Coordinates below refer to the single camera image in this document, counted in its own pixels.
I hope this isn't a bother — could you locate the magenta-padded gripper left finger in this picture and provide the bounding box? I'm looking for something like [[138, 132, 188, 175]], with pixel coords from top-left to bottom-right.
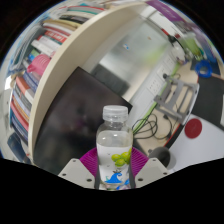
[[57, 147, 100, 190]]

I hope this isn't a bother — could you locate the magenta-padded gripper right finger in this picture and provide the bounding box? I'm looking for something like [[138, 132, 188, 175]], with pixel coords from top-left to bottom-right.
[[128, 147, 171, 189]]

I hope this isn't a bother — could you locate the clear plastic water bottle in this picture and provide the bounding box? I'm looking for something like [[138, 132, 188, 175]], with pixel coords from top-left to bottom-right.
[[95, 104, 135, 192]]

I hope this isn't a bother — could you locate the dark grey cup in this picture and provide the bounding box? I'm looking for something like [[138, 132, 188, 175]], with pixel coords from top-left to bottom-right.
[[147, 145, 172, 170]]

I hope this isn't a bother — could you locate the black computer monitor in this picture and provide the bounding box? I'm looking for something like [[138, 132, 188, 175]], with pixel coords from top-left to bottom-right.
[[32, 66, 134, 176]]

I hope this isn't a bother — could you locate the flat round red coaster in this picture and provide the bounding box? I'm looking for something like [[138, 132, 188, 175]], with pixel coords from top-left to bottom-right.
[[183, 118, 204, 140]]

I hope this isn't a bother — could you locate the grey metal laptop stand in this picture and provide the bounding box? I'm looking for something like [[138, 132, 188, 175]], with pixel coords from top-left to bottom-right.
[[152, 73, 200, 125]]

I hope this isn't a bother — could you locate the black desk mat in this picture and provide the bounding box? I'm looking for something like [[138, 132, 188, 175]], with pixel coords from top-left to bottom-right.
[[191, 75, 224, 132]]

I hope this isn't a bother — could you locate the white power strip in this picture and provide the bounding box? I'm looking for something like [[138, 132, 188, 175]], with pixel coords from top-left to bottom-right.
[[145, 55, 176, 101]]

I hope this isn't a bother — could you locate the blue tape roll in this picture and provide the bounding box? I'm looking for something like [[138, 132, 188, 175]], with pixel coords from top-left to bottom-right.
[[194, 60, 214, 80]]

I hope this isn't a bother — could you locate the beige bookshelf unit with books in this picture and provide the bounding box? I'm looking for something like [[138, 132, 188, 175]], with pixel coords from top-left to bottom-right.
[[5, 0, 148, 165]]

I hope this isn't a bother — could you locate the black cable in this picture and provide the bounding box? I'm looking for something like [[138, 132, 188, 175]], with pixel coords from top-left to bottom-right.
[[131, 112, 178, 141]]

